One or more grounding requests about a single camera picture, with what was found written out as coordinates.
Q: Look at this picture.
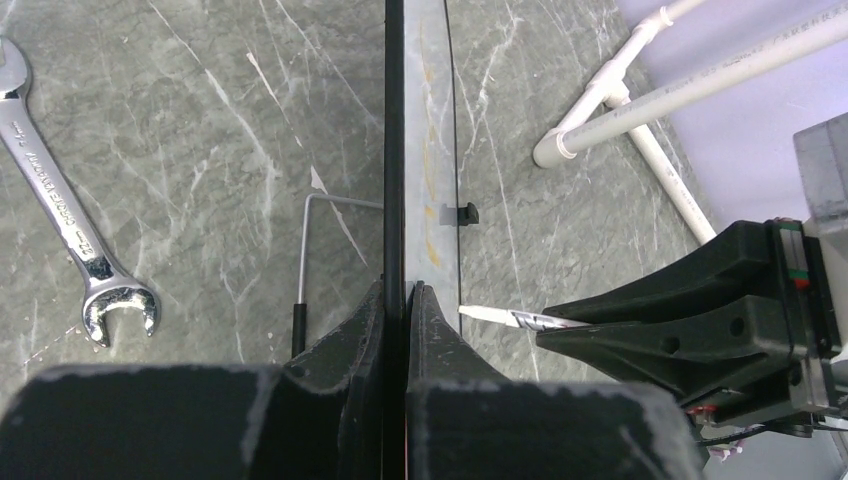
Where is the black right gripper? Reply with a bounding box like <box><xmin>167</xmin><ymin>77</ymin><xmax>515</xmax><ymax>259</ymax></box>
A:
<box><xmin>536</xmin><ymin>219</ymin><xmax>847</xmax><ymax>431</ymax></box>

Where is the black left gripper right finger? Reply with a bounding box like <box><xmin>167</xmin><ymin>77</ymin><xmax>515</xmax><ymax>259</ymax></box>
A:
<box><xmin>406</xmin><ymin>283</ymin><xmax>705</xmax><ymax>479</ymax></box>

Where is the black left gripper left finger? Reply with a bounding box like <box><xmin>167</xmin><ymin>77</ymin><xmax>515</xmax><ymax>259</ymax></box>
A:
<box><xmin>1</xmin><ymin>283</ymin><xmax>384</xmax><ymax>479</ymax></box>

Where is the white yellow marker pen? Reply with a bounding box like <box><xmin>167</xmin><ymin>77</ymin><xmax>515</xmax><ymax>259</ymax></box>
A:
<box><xmin>458</xmin><ymin>305</ymin><xmax>588</xmax><ymax>332</ymax></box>

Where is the black framed whiteboard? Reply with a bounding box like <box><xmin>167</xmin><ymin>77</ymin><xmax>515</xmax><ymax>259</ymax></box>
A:
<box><xmin>382</xmin><ymin>0</ymin><xmax>480</xmax><ymax>333</ymax></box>

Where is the silver open-end wrench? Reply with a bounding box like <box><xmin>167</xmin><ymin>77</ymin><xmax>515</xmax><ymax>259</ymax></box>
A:
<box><xmin>1</xmin><ymin>37</ymin><xmax>161</xmax><ymax>348</ymax></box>

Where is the white pvc pipe frame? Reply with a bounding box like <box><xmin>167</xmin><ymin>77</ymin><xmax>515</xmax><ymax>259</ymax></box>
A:
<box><xmin>532</xmin><ymin>1</ymin><xmax>847</xmax><ymax>244</ymax></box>

